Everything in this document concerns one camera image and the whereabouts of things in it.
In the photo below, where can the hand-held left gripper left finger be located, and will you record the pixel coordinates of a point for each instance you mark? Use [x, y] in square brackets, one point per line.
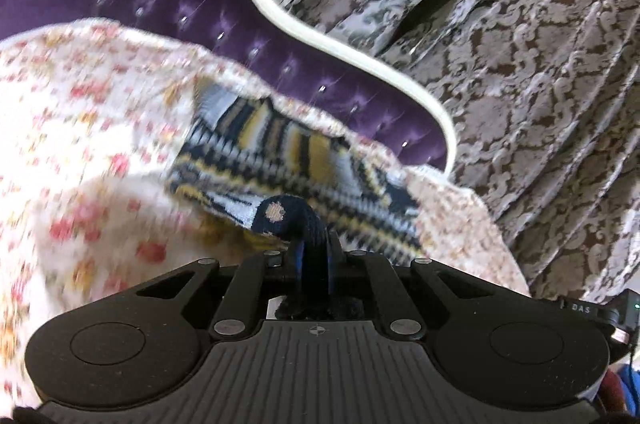
[295, 261]

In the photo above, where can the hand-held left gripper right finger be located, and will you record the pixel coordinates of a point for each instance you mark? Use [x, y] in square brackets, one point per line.
[331, 261]

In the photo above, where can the navy yellow patterned knit sweater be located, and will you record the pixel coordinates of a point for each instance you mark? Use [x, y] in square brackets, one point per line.
[280, 139]

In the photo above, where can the blue and red cloth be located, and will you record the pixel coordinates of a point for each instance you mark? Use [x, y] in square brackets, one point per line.
[622, 386]

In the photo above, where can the grey damask curtain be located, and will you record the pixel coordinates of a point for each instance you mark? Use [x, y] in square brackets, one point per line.
[525, 104]

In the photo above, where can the floral bed sheet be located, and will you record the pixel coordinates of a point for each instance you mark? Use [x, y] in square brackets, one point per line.
[75, 129]

